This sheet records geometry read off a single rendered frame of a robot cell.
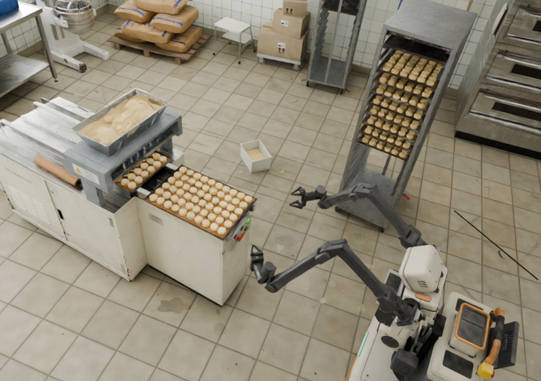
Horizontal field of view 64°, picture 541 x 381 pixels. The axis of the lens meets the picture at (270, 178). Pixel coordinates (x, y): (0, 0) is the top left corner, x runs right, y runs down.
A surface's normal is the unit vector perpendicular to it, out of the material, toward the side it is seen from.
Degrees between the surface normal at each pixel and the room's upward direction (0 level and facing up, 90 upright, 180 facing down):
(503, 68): 90
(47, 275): 0
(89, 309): 0
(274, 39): 87
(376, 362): 0
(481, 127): 90
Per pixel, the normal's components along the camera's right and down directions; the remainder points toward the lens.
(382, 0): -0.34, 0.62
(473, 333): 0.08, -0.73
